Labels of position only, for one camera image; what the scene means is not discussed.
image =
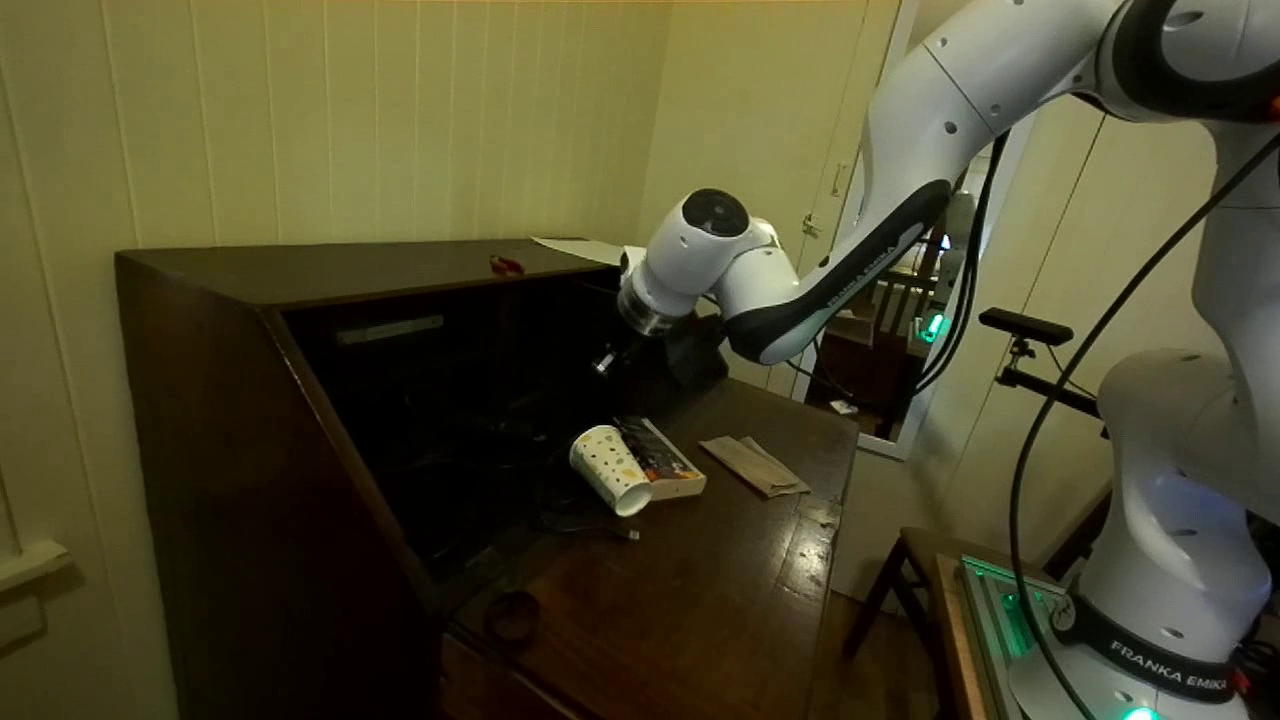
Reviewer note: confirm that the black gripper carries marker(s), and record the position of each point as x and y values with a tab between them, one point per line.
660	348

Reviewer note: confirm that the white dotted paper cup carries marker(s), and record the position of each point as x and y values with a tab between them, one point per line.
609	467

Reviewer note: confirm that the Rooster Bar paperback book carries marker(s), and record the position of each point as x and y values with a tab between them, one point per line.
664	463

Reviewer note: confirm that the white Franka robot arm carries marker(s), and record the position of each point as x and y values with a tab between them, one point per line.
932	106

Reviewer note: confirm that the white paper sheet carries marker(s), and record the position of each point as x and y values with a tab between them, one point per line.
582	251

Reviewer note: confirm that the small red object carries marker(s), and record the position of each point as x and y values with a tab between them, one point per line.
505	264

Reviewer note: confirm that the small pale scrap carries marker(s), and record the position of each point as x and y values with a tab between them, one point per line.
626	534

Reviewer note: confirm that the beige folded paper sheet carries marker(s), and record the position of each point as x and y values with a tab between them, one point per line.
753	467

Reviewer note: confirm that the dark wooden secretary desk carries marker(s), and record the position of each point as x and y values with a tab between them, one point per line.
334	442

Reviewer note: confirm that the wooden chair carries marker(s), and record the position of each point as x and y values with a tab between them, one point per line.
913	305

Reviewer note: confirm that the small wooden side table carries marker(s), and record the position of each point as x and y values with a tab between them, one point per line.
921	562

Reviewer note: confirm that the green lit robot platform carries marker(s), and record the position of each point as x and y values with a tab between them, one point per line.
1012	621

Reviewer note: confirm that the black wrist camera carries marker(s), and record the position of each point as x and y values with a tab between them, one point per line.
701	357

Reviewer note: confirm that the white door frame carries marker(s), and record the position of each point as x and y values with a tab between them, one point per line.
993	334

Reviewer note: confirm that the black exterior camera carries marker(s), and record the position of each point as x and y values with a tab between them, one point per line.
1027	325

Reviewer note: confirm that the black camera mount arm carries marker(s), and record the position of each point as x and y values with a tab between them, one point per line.
1062	388

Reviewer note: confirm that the white wall ledge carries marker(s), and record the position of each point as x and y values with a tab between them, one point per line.
25	564

